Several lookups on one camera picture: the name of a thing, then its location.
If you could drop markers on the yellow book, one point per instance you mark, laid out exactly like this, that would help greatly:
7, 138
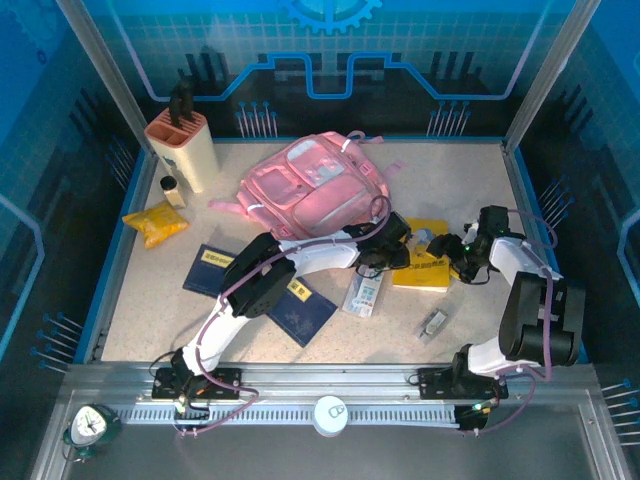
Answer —
420, 275

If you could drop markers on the small clear plastic box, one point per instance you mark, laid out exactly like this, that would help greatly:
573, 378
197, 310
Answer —
432, 325

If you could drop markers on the pink student backpack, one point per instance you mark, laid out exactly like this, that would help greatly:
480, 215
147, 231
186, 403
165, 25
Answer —
310, 195

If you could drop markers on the dark blue notebook yellow label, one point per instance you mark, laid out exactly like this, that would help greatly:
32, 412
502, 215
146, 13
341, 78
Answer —
300, 317
205, 272

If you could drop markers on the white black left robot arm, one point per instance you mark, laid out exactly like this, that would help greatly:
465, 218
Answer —
320, 260

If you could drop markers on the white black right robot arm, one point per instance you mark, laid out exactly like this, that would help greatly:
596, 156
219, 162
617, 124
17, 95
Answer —
535, 320

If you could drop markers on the yellow snack bag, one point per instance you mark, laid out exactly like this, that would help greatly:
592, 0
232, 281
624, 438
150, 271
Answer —
155, 222

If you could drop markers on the beige orange knife block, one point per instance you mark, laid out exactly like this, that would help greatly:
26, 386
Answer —
190, 155

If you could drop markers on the small bottle black cap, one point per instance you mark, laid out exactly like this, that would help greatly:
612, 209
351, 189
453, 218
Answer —
174, 195

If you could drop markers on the green alarm clock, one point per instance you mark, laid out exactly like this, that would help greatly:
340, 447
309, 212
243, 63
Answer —
90, 425

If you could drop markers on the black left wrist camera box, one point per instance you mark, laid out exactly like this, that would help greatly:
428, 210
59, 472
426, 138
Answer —
397, 227

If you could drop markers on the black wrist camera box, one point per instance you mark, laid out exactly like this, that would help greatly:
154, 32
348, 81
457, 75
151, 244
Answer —
397, 227
492, 217

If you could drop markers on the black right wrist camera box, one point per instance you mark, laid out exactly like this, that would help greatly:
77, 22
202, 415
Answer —
492, 217

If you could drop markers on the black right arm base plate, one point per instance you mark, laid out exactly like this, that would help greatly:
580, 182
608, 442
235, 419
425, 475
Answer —
432, 382

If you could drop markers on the aluminium mounting rail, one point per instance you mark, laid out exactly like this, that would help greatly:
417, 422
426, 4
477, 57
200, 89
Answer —
325, 380

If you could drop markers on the aluminium frame post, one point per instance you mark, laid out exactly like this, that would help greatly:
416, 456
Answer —
111, 80
547, 80

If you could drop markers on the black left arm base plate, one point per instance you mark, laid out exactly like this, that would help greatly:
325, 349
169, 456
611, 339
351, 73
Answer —
225, 382

